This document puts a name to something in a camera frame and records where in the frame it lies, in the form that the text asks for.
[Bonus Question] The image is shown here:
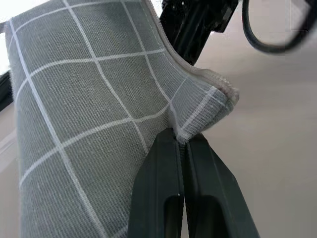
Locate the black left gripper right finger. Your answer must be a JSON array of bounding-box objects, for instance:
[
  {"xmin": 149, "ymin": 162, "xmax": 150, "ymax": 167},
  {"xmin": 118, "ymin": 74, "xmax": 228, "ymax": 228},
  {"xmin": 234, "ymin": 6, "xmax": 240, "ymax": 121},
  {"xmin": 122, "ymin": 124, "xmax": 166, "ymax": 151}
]
[{"xmin": 184, "ymin": 133, "xmax": 261, "ymax": 238}]

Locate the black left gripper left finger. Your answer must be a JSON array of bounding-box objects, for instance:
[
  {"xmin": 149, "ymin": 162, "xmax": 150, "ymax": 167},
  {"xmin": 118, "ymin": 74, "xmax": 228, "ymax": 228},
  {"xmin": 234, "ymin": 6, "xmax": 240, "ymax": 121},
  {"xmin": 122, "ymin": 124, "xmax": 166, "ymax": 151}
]
[{"xmin": 126, "ymin": 128, "xmax": 185, "ymax": 238}]

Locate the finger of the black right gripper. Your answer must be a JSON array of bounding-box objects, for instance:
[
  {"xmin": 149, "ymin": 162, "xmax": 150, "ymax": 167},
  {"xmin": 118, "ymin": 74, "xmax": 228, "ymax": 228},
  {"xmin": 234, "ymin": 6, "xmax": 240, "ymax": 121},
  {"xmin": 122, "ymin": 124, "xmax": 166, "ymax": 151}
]
[{"xmin": 158, "ymin": 0, "xmax": 211, "ymax": 66}]

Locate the grey plaid fabric pouch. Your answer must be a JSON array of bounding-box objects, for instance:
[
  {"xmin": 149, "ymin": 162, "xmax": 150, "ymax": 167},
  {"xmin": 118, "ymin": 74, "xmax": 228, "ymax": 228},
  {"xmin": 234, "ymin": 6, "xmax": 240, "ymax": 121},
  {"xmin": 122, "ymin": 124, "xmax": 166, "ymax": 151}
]
[{"xmin": 0, "ymin": 0, "xmax": 240, "ymax": 238}]

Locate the black bar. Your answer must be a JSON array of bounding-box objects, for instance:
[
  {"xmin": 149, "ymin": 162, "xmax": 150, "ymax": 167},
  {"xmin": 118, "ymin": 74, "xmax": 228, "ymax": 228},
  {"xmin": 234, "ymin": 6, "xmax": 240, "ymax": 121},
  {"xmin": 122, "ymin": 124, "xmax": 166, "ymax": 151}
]
[{"xmin": 0, "ymin": 71, "xmax": 13, "ymax": 113}]

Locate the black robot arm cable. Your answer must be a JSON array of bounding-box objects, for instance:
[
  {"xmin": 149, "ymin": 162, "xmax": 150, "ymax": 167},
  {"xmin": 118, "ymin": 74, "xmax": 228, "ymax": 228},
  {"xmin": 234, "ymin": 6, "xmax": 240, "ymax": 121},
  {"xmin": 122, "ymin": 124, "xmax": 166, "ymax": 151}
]
[{"xmin": 241, "ymin": 0, "xmax": 317, "ymax": 55}]

